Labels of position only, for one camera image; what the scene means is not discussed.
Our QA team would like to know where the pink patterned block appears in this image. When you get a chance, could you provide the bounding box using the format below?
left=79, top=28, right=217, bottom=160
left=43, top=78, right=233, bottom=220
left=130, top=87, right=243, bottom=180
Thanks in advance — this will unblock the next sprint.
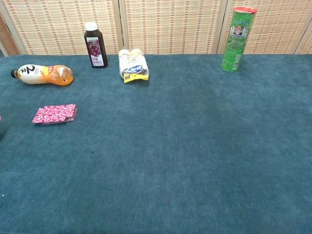
left=32, top=103, right=78, bottom=125

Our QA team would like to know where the blue felt desk mat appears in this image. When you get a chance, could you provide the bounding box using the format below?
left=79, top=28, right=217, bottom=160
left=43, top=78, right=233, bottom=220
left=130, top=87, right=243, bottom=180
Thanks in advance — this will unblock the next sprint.
left=0, top=54, right=312, bottom=234

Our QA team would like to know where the dark grape juice bottle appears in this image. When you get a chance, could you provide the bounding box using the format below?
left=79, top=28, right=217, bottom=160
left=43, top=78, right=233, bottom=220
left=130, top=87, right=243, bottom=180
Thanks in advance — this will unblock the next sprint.
left=84, top=21, right=109, bottom=69

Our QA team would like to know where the woven bamboo screen panel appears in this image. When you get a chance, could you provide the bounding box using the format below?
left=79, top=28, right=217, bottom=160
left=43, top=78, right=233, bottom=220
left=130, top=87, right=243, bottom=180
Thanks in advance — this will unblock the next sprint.
left=0, top=0, right=124, bottom=56
left=216, top=0, right=312, bottom=55
left=299, top=30, right=312, bottom=55
left=118, top=0, right=229, bottom=55

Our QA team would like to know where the green chip can, red lid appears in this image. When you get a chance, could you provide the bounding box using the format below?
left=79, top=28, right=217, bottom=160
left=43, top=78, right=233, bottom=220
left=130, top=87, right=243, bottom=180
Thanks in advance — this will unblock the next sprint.
left=220, top=6, right=258, bottom=72

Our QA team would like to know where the orange juice plastic bottle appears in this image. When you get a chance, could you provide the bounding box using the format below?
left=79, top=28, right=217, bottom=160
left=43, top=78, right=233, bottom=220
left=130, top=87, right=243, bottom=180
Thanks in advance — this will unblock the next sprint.
left=10, top=64, right=74, bottom=86

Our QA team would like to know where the brown wooden screen panel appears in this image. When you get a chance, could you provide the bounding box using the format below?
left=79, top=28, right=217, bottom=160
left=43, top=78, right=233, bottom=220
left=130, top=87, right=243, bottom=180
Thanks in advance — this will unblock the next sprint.
left=0, top=14, right=20, bottom=57

